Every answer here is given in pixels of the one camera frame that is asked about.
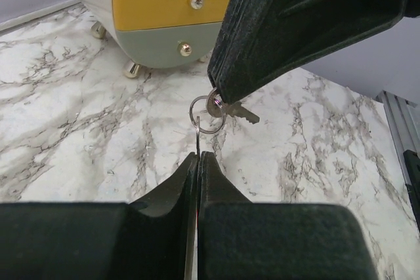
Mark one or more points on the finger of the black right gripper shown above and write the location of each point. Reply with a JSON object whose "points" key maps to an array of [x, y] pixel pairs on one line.
{"points": [[260, 40]]}

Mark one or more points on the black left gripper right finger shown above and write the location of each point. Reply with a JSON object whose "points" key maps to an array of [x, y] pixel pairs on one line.
{"points": [[239, 239]]}

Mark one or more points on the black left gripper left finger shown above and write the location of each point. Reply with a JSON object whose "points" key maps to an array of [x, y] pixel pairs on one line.
{"points": [[150, 238]]}

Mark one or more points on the silver key set with ring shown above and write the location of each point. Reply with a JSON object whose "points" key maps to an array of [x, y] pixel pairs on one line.
{"points": [[216, 107]]}

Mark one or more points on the round mini drawer cabinet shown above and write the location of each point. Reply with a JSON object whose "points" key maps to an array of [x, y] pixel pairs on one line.
{"points": [[159, 33]]}

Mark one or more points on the aluminium frame rail front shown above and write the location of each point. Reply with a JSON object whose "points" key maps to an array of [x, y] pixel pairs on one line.
{"points": [[403, 119]]}

